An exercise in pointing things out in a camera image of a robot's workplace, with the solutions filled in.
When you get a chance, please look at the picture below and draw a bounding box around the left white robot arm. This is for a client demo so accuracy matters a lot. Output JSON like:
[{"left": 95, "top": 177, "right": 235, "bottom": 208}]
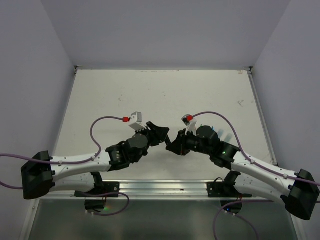
[{"left": 21, "top": 121, "right": 170, "bottom": 200}]

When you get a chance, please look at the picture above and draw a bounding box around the aluminium front rail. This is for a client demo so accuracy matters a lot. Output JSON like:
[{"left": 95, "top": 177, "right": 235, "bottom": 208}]
[{"left": 33, "top": 174, "right": 294, "bottom": 202}]

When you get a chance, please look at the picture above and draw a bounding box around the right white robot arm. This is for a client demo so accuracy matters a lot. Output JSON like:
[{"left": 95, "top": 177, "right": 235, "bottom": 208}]
[{"left": 165, "top": 126, "right": 320, "bottom": 221}]

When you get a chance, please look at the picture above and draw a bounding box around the green translucent pen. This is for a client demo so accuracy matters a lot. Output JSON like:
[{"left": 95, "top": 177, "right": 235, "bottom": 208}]
[{"left": 224, "top": 133, "right": 233, "bottom": 142}]

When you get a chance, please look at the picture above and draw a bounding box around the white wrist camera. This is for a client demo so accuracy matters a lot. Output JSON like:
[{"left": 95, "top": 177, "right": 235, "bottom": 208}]
[
  {"left": 128, "top": 111, "right": 148, "bottom": 133},
  {"left": 181, "top": 114, "right": 197, "bottom": 135}
]

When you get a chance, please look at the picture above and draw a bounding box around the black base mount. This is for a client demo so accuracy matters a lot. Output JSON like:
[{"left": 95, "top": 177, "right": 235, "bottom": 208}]
[
  {"left": 206, "top": 171, "right": 252, "bottom": 207},
  {"left": 74, "top": 172, "right": 127, "bottom": 216}
]

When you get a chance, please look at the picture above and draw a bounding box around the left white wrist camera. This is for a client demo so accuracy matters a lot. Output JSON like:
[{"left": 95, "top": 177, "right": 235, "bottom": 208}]
[{"left": 128, "top": 111, "right": 148, "bottom": 133}]

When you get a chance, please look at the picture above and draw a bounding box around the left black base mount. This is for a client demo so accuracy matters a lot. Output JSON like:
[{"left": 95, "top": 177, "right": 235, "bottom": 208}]
[{"left": 74, "top": 172, "right": 127, "bottom": 216}]

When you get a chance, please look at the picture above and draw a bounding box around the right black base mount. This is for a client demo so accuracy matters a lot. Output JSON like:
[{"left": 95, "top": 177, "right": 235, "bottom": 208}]
[{"left": 206, "top": 171, "right": 252, "bottom": 207}]

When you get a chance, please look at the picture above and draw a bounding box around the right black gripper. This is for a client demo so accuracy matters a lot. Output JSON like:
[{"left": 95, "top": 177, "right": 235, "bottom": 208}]
[{"left": 166, "top": 127, "right": 212, "bottom": 155}]

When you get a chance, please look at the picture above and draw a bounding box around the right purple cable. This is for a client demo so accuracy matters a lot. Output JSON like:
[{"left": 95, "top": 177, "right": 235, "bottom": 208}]
[{"left": 182, "top": 111, "right": 320, "bottom": 240}]

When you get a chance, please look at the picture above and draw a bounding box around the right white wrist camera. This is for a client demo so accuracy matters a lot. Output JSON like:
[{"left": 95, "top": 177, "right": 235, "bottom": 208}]
[{"left": 181, "top": 114, "right": 197, "bottom": 135}]

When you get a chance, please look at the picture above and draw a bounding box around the blue translucent pen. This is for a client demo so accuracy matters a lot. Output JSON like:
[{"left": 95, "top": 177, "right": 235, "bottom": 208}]
[{"left": 217, "top": 129, "right": 224, "bottom": 137}]

